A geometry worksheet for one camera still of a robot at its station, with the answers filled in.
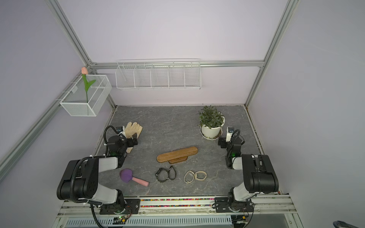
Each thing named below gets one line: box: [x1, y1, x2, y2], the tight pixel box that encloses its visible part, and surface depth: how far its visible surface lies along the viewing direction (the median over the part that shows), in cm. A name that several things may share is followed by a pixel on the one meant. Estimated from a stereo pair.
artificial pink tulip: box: [81, 66, 97, 104], surface depth 87 cm
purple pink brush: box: [119, 168, 150, 187], surface depth 85 cm
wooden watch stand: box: [156, 146, 199, 164], surface depth 86 cm
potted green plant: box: [195, 105, 226, 141], surface depth 93 cm
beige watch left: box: [183, 170, 196, 184], surface depth 84 cm
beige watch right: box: [194, 170, 208, 181], surface depth 85 cm
